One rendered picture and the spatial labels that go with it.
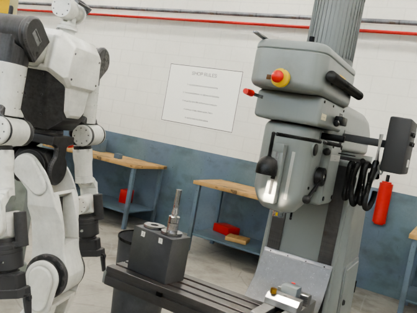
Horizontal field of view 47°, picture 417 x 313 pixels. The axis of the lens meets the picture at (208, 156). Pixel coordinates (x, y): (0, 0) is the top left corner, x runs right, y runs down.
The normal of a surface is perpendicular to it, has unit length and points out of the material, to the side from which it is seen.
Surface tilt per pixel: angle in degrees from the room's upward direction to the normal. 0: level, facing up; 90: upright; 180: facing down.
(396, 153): 90
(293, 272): 63
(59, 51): 85
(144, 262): 90
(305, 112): 90
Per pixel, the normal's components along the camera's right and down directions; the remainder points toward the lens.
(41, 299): -0.22, 0.02
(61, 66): 0.55, 0.07
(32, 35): 0.96, 0.18
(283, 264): -0.35, -0.46
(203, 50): -0.47, -0.03
